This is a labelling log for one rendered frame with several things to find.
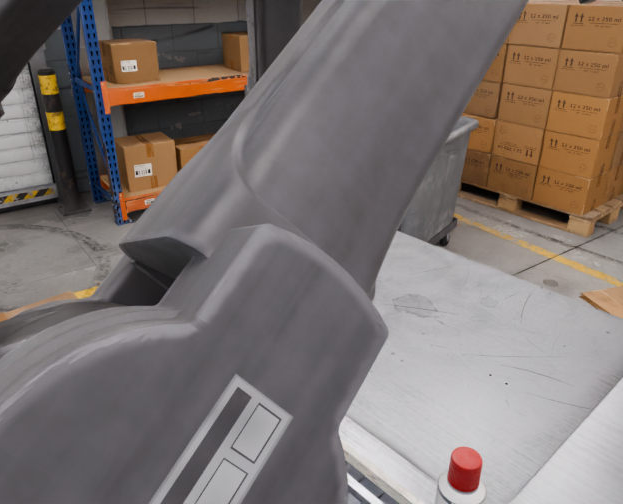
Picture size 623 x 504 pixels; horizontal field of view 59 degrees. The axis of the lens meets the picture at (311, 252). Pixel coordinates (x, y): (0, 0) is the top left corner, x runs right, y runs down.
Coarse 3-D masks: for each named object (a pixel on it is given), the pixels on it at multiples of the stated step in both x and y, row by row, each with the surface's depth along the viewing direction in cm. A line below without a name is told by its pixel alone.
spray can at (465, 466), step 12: (456, 456) 58; (468, 456) 58; (480, 456) 58; (456, 468) 58; (468, 468) 57; (480, 468) 57; (444, 480) 60; (456, 480) 58; (468, 480) 58; (480, 480) 61; (444, 492) 59; (456, 492) 59; (468, 492) 59; (480, 492) 59
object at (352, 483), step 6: (348, 474) 72; (348, 480) 71; (354, 480) 71; (348, 486) 70; (354, 486) 70; (360, 486) 70; (354, 492) 70; (360, 492) 69; (366, 492) 69; (360, 498) 69; (366, 498) 68; (372, 498) 68
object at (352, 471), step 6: (348, 468) 83; (354, 468) 83; (354, 474) 82; (360, 474) 82; (360, 480) 81; (366, 480) 81; (366, 486) 80; (372, 486) 80; (348, 492) 79; (372, 492) 79; (378, 492) 79; (384, 492) 79; (348, 498) 78; (354, 498) 78; (378, 498) 78; (384, 498) 78; (390, 498) 78
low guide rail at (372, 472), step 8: (344, 448) 82; (352, 448) 82; (352, 456) 80; (360, 456) 80; (352, 464) 81; (360, 464) 80; (368, 464) 79; (368, 472) 79; (376, 472) 78; (376, 480) 78; (384, 480) 76; (392, 480) 76; (384, 488) 77; (392, 488) 75; (400, 488) 75; (392, 496) 76; (400, 496) 75; (408, 496) 74
